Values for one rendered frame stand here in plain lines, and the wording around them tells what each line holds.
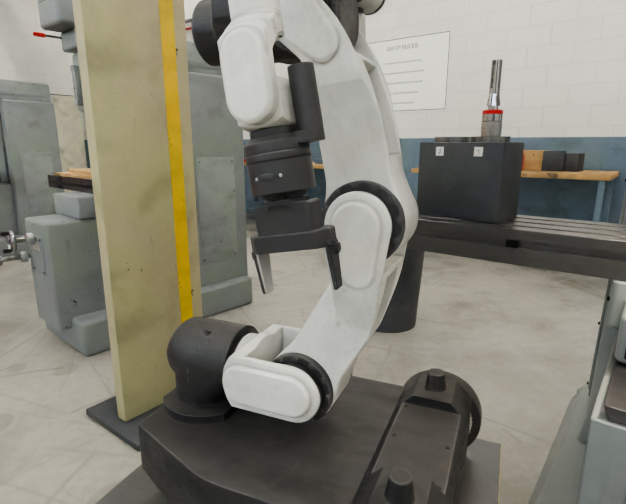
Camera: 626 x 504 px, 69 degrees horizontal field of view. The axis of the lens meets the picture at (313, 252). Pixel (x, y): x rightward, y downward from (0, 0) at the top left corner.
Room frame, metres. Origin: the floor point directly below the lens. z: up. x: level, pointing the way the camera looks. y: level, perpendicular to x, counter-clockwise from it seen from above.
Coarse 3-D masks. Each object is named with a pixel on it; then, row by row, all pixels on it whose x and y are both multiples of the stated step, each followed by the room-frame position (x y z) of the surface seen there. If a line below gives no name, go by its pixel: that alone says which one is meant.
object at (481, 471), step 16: (480, 448) 0.99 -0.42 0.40; (496, 448) 0.99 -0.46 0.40; (464, 464) 0.93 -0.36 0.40; (480, 464) 0.93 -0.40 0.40; (496, 464) 0.93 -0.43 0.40; (128, 480) 0.88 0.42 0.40; (144, 480) 0.88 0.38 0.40; (464, 480) 0.88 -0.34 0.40; (480, 480) 0.88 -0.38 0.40; (496, 480) 0.88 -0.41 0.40; (112, 496) 0.83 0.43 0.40; (128, 496) 0.83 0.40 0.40; (144, 496) 0.83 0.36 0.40; (160, 496) 0.83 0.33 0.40; (464, 496) 0.83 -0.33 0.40; (480, 496) 0.83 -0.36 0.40; (496, 496) 0.83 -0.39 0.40
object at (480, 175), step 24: (432, 144) 1.19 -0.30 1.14; (456, 144) 1.14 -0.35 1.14; (480, 144) 1.10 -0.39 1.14; (504, 144) 1.06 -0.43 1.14; (432, 168) 1.18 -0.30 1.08; (456, 168) 1.14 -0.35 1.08; (480, 168) 1.10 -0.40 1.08; (504, 168) 1.07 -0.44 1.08; (432, 192) 1.18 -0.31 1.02; (456, 192) 1.13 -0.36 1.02; (480, 192) 1.09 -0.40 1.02; (504, 192) 1.08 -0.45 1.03; (456, 216) 1.13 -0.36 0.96; (480, 216) 1.09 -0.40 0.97; (504, 216) 1.09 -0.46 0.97
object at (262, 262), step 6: (252, 252) 0.64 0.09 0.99; (252, 258) 0.64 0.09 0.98; (258, 258) 0.62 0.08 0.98; (264, 258) 0.64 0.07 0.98; (258, 264) 0.62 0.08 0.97; (264, 264) 0.63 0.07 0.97; (270, 264) 0.65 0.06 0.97; (258, 270) 0.62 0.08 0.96; (264, 270) 0.63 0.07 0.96; (270, 270) 0.64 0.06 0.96; (258, 276) 0.63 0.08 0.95; (264, 276) 0.63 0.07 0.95; (270, 276) 0.64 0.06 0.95; (264, 282) 0.62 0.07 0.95; (270, 282) 0.64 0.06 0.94; (264, 288) 0.62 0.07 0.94; (270, 288) 0.63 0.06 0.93
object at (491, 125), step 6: (486, 114) 1.13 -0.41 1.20; (492, 114) 1.12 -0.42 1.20; (498, 114) 1.12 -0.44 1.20; (486, 120) 1.13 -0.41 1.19; (492, 120) 1.12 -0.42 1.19; (498, 120) 1.12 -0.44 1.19; (486, 126) 1.13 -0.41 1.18; (492, 126) 1.12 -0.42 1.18; (498, 126) 1.12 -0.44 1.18; (486, 132) 1.13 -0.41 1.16; (492, 132) 1.12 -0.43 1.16; (498, 132) 1.12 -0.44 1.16
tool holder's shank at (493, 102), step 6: (492, 60) 1.14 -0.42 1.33; (498, 60) 1.13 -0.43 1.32; (492, 66) 1.14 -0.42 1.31; (498, 66) 1.13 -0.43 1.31; (492, 72) 1.14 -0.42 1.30; (498, 72) 1.13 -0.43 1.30; (492, 78) 1.14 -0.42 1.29; (498, 78) 1.13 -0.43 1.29; (492, 84) 1.14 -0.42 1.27; (498, 84) 1.13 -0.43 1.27; (492, 90) 1.14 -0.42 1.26; (498, 90) 1.13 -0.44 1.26; (492, 96) 1.13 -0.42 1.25; (498, 96) 1.13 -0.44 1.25; (492, 102) 1.13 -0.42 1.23; (498, 102) 1.13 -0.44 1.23; (492, 108) 1.13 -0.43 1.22
